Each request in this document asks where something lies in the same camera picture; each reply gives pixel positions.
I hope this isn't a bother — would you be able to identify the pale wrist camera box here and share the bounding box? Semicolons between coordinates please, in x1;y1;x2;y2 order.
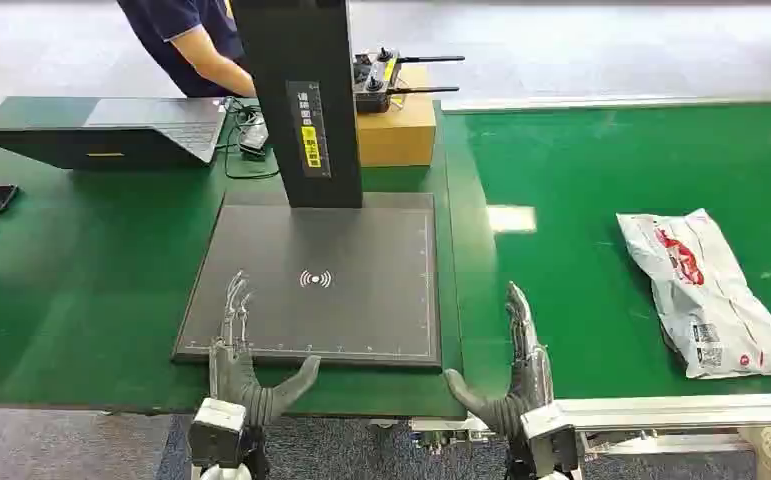
188;397;248;469
520;403;582;478

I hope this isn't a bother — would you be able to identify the white plastic parcel bag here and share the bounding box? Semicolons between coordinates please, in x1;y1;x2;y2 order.
616;208;771;381

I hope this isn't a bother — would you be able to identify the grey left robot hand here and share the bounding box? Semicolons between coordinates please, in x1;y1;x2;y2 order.
209;270;322;427

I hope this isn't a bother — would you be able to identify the dark grey laptop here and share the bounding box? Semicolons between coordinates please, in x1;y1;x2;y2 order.
0;97;229;171

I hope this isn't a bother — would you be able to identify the black cable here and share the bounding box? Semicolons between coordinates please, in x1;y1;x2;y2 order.
221;97;281;181

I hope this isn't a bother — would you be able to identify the black scanner stand with base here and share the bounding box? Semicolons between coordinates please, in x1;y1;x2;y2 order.
172;0;443;370

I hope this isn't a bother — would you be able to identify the green conveyor belt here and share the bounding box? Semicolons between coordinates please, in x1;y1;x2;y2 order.
440;101;771;403

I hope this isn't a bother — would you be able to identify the black remote controller with antennas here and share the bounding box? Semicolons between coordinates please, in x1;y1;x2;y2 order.
352;46;466;115

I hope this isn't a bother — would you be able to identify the grey power adapter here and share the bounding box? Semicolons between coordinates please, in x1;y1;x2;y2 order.
238;121;270;158

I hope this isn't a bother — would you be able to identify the person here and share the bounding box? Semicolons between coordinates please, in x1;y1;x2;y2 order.
117;0;258;100

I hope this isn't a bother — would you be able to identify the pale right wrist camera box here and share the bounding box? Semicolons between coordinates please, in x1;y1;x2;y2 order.
520;403;582;478

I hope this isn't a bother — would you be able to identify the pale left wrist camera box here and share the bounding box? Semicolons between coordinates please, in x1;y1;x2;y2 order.
188;397;248;469

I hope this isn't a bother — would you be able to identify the green table mat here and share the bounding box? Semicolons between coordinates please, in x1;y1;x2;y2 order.
0;95;467;420

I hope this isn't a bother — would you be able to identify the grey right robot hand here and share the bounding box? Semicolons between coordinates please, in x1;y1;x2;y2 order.
443;281;555;439

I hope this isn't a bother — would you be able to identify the brown cardboard box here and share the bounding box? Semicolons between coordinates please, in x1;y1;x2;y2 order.
356;64;438;168

